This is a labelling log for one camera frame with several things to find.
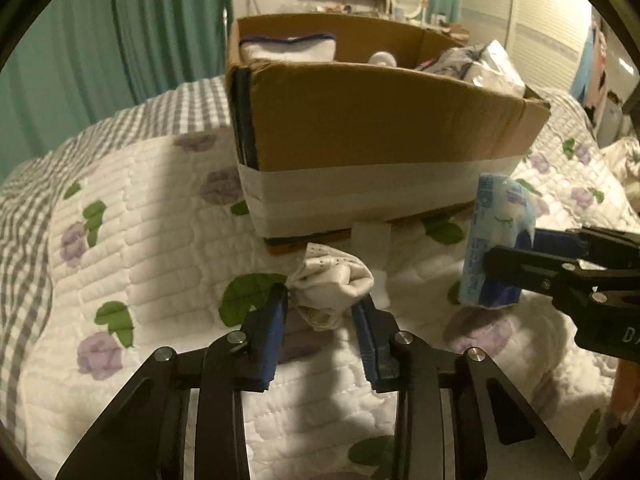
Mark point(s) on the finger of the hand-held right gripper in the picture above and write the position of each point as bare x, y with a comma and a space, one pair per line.
530, 262
555, 242

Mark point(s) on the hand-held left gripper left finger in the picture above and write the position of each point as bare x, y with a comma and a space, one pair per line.
269, 340

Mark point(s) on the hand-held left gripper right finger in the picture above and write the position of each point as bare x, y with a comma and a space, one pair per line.
371, 347

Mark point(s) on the blue tissue packet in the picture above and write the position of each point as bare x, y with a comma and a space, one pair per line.
500, 210

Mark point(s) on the white dotted socks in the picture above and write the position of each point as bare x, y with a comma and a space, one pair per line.
330, 280

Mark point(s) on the taped cardboard box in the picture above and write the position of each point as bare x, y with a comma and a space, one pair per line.
375, 125

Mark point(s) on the person's right forearm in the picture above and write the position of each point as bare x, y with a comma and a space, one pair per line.
627, 390

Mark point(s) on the cream cloth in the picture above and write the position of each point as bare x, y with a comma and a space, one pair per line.
625, 162

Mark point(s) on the floral quilt with checked border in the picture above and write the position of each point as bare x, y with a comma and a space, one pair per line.
150, 210

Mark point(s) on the hanging clothes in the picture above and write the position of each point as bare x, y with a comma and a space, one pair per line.
592, 65

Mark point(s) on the white plastic packet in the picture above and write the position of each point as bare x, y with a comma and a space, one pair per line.
497, 67

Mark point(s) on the grey patterned cloth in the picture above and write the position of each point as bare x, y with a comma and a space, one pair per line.
447, 62

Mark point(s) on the white louvred wardrobe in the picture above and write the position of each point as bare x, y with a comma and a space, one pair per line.
540, 15

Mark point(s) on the white round object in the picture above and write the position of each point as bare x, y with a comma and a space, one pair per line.
383, 59

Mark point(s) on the white cloth with blue trim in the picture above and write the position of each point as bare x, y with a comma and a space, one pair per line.
287, 50

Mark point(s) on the white dresser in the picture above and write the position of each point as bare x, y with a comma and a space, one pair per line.
320, 9

